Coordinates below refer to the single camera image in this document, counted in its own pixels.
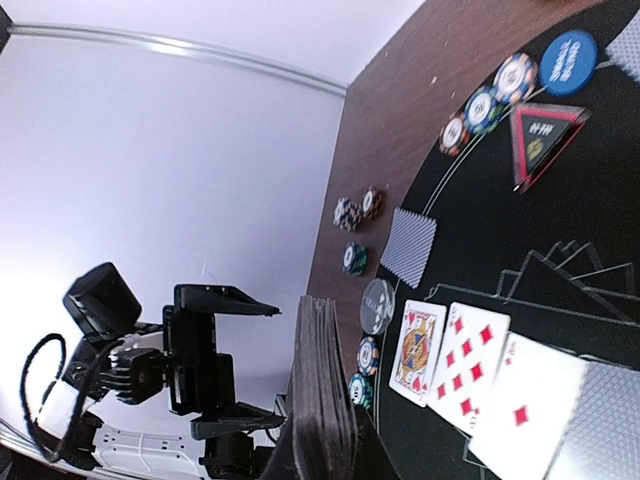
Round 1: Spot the left aluminium frame post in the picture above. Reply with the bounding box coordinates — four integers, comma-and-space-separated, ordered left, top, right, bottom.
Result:
8, 22, 349, 98

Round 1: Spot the blue white poker chip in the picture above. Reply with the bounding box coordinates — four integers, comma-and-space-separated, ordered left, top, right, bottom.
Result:
493, 52, 538, 105

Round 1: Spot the jack of hearts card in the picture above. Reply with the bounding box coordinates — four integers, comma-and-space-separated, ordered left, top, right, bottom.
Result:
388, 300, 447, 408

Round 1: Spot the clear dealer button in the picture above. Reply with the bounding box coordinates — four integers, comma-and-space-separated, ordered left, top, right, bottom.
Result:
359, 278, 395, 335

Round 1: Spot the round black poker mat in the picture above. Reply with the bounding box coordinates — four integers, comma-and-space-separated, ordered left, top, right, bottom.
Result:
357, 0, 640, 480

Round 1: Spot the green poker chip stack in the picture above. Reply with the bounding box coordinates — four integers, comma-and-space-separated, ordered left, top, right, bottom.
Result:
342, 241, 368, 276

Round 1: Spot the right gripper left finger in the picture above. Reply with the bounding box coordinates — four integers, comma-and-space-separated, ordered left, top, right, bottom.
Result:
254, 417, 300, 480

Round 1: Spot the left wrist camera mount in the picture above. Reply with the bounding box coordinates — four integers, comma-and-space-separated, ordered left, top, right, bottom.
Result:
63, 262, 162, 389

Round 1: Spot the triangular all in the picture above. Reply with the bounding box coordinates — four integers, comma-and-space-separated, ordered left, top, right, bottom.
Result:
509, 102, 591, 193

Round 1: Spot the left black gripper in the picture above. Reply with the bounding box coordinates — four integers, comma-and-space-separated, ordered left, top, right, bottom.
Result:
119, 284, 285, 440

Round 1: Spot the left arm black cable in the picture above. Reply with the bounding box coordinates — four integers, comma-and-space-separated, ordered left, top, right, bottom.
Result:
19, 332, 126, 464

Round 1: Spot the blue small blind button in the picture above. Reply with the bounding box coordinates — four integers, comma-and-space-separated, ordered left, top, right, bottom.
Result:
539, 30, 598, 97

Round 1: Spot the orange black chip stack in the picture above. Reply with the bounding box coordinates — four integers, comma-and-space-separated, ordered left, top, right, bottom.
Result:
361, 185, 384, 219

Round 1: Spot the grey card deck box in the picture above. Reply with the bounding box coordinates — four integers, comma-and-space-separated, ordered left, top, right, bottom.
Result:
292, 295, 358, 479

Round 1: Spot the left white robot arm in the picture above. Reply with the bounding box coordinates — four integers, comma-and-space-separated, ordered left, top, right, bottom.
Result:
31, 284, 283, 479

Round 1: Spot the eight of diamonds card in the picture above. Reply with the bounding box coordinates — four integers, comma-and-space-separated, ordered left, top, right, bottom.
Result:
427, 302, 510, 435

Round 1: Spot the card dealt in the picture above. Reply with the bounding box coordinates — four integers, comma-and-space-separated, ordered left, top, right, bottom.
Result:
606, 15, 639, 83
380, 208, 438, 289

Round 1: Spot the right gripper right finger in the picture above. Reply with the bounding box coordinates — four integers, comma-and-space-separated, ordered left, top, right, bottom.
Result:
349, 404, 399, 480

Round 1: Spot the ace of diamonds card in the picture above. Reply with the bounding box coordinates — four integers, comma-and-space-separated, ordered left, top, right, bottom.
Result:
469, 332, 587, 479

